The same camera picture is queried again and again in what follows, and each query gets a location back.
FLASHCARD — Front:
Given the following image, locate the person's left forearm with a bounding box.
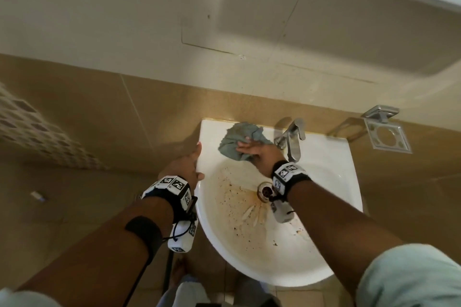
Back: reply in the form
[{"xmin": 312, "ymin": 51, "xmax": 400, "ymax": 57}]
[{"xmin": 14, "ymin": 193, "xmax": 177, "ymax": 307}]

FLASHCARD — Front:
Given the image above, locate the metal sink drain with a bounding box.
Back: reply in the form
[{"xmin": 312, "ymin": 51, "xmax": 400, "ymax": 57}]
[{"xmin": 257, "ymin": 181, "xmax": 277, "ymax": 204}]

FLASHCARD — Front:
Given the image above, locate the person's left hand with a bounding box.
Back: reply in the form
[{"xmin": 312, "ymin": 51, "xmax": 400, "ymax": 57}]
[{"xmin": 158, "ymin": 141, "xmax": 206, "ymax": 192}]

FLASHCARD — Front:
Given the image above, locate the chrome wall tumbler holder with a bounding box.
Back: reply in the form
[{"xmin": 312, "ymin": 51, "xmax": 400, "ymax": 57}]
[{"xmin": 361, "ymin": 105, "xmax": 413, "ymax": 155}]

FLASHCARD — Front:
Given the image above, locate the chrome sink faucet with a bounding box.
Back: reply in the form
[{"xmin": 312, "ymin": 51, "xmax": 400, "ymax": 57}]
[{"xmin": 274, "ymin": 118, "xmax": 307, "ymax": 163}]

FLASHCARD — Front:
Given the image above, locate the black forearm band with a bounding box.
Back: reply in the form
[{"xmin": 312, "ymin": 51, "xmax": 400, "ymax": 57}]
[{"xmin": 125, "ymin": 217, "xmax": 163, "ymax": 265}]

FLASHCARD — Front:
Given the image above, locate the grey-green cleaning cloth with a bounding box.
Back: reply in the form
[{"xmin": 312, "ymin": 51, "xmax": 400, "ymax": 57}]
[{"xmin": 219, "ymin": 122, "xmax": 274, "ymax": 162}]

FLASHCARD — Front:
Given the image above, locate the white ceramic sink basin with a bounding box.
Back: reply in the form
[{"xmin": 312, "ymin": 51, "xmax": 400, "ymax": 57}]
[{"xmin": 194, "ymin": 118, "xmax": 364, "ymax": 287}]

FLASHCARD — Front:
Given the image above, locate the person's right forearm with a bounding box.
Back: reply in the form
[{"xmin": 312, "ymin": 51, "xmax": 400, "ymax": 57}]
[{"xmin": 286, "ymin": 179, "xmax": 406, "ymax": 307}]

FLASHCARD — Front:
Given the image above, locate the grey trouser leg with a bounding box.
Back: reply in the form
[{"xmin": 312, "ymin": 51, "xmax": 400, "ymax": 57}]
[{"xmin": 160, "ymin": 274, "xmax": 214, "ymax": 307}]

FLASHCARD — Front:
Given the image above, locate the person's right hand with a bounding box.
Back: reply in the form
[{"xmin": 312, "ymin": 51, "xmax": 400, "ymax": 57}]
[{"xmin": 236, "ymin": 139, "xmax": 287, "ymax": 176}]

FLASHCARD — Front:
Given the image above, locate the black cable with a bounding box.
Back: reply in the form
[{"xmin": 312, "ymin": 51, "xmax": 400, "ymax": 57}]
[{"xmin": 124, "ymin": 224, "xmax": 181, "ymax": 307}]

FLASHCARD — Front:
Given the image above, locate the person's bare foot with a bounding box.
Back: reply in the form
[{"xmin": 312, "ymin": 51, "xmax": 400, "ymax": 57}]
[{"xmin": 172, "ymin": 258, "xmax": 190, "ymax": 287}]

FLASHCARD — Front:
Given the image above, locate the light green shirt sleeve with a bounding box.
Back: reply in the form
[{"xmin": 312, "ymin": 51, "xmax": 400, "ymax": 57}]
[
  {"xmin": 0, "ymin": 287, "xmax": 49, "ymax": 307},
  {"xmin": 357, "ymin": 244, "xmax": 461, "ymax": 307}
]

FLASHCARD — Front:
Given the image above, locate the black wrist band with markers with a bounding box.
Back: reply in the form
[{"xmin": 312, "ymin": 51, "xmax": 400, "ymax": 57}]
[
  {"xmin": 140, "ymin": 175, "xmax": 197, "ymax": 224},
  {"xmin": 270, "ymin": 161, "xmax": 312, "ymax": 203}
]

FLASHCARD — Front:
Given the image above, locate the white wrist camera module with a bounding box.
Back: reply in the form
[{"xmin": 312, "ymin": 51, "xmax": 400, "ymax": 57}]
[
  {"xmin": 167, "ymin": 218, "xmax": 199, "ymax": 253},
  {"xmin": 270, "ymin": 198, "xmax": 295, "ymax": 224}
]

